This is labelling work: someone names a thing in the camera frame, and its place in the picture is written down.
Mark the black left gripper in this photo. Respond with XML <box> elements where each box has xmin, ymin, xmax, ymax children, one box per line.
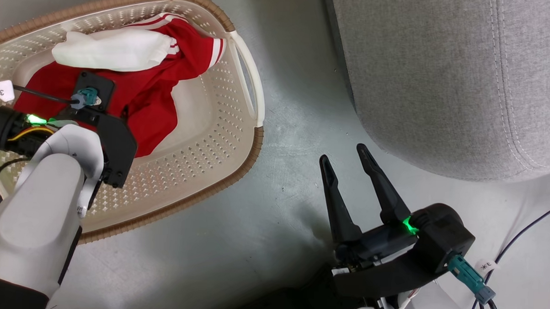
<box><xmin>0</xmin><ymin>106</ymin><xmax>60</xmax><ymax>155</ymax></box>

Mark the grey fabric sofa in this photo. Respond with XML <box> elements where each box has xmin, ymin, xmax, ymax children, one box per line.
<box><xmin>315</xmin><ymin>0</ymin><xmax>550</xmax><ymax>184</ymax></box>

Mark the thin white cable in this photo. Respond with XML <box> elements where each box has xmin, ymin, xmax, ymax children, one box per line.
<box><xmin>345</xmin><ymin>285</ymin><xmax>423</xmax><ymax>309</ymax></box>

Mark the teal cable connector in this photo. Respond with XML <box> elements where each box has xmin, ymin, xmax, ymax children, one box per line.
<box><xmin>70</xmin><ymin>86</ymin><xmax>99</xmax><ymax>110</ymax></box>
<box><xmin>446</xmin><ymin>253</ymin><xmax>498</xmax><ymax>305</ymax></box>

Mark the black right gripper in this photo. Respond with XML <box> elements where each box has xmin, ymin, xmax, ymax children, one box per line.
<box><xmin>315</xmin><ymin>142</ymin><xmax>425</xmax><ymax>274</ymax></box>

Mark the white perforated laundry basket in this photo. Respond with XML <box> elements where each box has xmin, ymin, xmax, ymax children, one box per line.
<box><xmin>0</xmin><ymin>0</ymin><xmax>269</xmax><ymax>251</ymax></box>

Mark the red and white jersey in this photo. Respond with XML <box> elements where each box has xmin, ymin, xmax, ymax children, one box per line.
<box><xmin>12</xmin><ymin>7</ymin><xmax>228</xmax><ymax>161</ymax></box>

